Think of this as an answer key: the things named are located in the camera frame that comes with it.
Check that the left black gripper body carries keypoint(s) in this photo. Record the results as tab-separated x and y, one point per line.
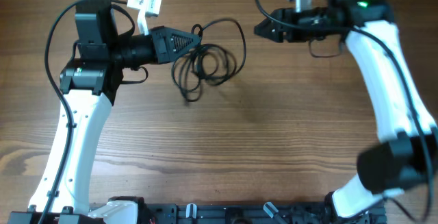
148	50

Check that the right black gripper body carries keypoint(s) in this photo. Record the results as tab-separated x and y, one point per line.
299	34

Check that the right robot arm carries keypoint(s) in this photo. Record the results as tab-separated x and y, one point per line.
406	155

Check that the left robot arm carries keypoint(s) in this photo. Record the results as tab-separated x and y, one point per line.
113	36

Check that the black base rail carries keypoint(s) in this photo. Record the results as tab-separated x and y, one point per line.
236	213

